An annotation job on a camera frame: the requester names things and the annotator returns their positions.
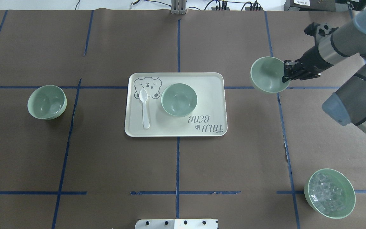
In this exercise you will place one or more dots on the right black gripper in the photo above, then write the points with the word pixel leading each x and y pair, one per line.
pixel 310 60

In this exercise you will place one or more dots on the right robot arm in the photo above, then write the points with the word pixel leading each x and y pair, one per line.
pixel 334 45

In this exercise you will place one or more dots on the cream bear print tray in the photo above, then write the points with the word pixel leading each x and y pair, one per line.
pixel 208 119

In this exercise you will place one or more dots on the green bowl on tray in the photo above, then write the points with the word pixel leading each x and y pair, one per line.
pixel 179 100

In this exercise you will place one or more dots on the green bowl with ice cubes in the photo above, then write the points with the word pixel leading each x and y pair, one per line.
pixel 330 193

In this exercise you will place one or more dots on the white plastic spoon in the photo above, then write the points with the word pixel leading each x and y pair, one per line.
pixel 143 96

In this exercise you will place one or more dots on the aluminium frame post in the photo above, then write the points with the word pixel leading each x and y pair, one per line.
pixel 178 7

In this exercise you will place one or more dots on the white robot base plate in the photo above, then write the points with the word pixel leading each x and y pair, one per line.
pixel 177 224

